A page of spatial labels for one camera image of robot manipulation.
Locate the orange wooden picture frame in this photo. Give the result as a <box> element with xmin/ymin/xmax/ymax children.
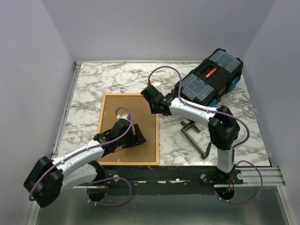
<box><xmin>97</xmin><ymin>93</ymin><xmax>160</xmax><ymax>167</ymax></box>

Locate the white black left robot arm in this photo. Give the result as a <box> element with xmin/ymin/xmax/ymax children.
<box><xmin>23</xmin><ymin>118</ymin><xmax>147</xmax><ymax>208</ymax></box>

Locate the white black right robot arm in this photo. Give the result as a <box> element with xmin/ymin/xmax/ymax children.
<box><xmin>141</xmin><ymin>85</ymin><xmax>240</xmax><ymax>184</ymax></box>

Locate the grey metal clamp tool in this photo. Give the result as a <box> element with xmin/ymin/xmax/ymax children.
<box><xmin>180</xmin><ymin>120</ymin><xmax>211</xmax><ymax>160</ymax></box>

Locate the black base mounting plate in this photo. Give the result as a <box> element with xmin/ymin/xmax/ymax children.
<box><xmin>85</xmin><ymin>165</ymin><xmax>243</xmax><ymax>195</ymax></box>

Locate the black plastic toolbox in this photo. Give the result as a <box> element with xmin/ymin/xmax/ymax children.
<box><xmin>180</xmin><ymin>48</ymin><xmax>243</xmax><ymax>107</ymax></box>

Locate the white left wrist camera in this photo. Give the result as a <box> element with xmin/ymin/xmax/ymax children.
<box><xmin>115</xmin><ymin>113</ymin><xmax>131</xmax><ymax>121</ymax></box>

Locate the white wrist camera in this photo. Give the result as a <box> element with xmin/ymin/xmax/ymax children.
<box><xmin>115</xmin><ymin>113</ymin><xmax>131</xmax><ymax>121</ymax></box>
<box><xmin>151</xmin><ymin>81</ymin><xmax>162</xmax><ymax>92</ymax></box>

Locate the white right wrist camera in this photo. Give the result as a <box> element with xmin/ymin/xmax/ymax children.
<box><xmin>151</xmin><ymin>81</ymin><xmax>162</xmax><ymax>92</ymax></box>

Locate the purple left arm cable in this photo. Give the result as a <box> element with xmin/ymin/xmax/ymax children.
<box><xmin>28</xmin><ymin>107</ymin><xmax>133</xmax><ymax>207</ymax></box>

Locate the aluminium extrusion rail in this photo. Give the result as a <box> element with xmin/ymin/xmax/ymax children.
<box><xmin>239</xmin><ymin>167</ymin><xmax>285</xmax><ymax>187</ymax></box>

